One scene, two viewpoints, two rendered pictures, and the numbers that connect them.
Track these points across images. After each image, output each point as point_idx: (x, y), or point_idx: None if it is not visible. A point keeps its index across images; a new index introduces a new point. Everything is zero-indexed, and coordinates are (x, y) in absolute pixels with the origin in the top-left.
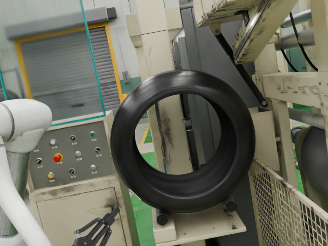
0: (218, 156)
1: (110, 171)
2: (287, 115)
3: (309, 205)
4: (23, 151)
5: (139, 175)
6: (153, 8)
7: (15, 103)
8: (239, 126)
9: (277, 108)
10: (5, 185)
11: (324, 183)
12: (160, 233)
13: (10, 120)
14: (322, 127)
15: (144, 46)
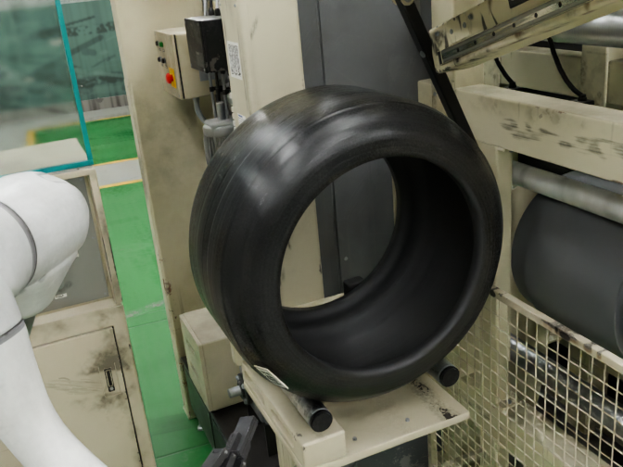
0: (392, 266)
1: (100, 290)
2: (510, 177)
3: None
4: (32, 314)
5: (290, 337)
6: None
7: (24, 195)
8: (488, 220)
9: (494, 163)
10: (48, 428)
11: (578, 309)
12: (317, 448)
13: (31, 248)
14: (585, 206)
15: (242, 15)
